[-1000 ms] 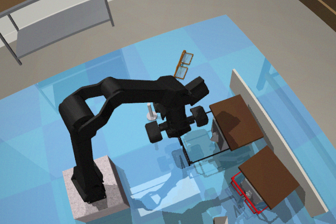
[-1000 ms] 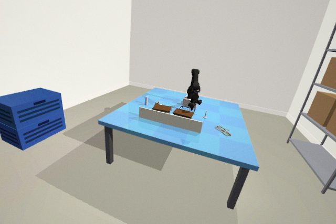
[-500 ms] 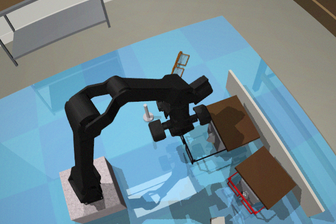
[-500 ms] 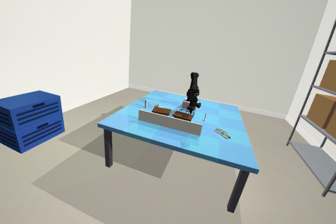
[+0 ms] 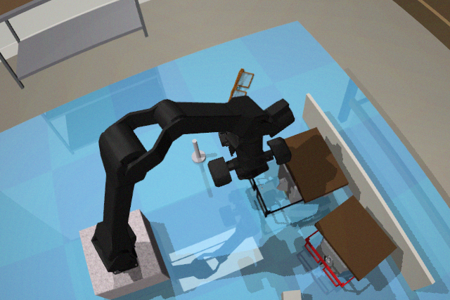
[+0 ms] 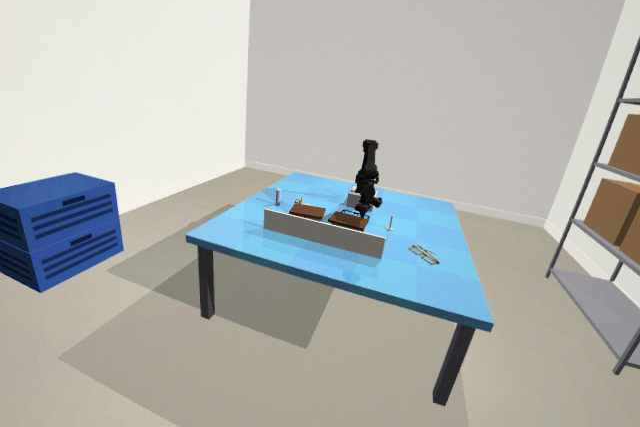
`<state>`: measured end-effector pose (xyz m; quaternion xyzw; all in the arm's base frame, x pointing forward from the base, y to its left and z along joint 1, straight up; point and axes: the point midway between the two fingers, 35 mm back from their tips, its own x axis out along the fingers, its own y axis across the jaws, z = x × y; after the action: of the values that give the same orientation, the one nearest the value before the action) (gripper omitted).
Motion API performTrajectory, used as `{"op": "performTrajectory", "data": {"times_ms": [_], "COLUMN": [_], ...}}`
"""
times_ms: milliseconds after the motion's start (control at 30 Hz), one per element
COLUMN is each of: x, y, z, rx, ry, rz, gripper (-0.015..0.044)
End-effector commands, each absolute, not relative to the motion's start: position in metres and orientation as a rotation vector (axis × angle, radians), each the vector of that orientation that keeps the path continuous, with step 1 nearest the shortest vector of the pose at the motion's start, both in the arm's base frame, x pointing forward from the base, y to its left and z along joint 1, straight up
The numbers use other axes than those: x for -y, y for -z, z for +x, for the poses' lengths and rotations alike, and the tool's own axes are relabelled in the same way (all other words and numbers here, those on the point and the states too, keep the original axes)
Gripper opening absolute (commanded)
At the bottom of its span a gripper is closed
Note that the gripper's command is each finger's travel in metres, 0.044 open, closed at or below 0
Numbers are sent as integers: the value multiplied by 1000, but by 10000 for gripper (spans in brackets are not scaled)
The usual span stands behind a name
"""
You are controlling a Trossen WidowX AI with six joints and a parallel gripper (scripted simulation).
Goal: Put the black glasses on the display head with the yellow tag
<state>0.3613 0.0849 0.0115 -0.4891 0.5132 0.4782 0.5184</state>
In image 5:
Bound black glasses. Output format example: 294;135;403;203
250;171;303;217

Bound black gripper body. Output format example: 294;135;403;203
207;137;292;187

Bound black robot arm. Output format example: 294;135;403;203
91;96;295;274

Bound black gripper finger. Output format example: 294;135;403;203
236;171;252;180
251;163;269;177

